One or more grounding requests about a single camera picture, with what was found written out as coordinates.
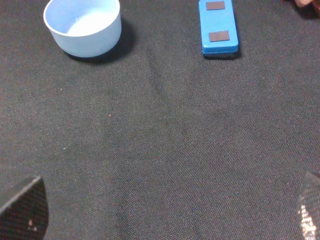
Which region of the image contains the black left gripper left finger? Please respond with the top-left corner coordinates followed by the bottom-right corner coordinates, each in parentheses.
top-left (0, 176), bottom-right (49, 240)

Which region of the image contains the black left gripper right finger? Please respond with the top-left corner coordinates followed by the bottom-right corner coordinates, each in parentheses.
top-left (296, 172), bottom-right (320, 240)

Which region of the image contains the light blue plastic bowl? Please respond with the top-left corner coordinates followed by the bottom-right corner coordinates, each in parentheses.
top-left (43, 0), bottom-right (122, 58)

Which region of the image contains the black table cloth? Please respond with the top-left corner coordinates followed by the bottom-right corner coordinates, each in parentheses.
top-left (0, 0), bottom-right (320, 240)

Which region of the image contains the blue whiteboard eraser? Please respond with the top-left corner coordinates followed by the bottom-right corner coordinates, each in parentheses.
top-left (198, 0), bottom-right (239, 59)

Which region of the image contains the brown crumpled cloth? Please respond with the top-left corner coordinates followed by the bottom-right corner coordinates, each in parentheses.
top-left (293, 0), bottom-right (320, 18)

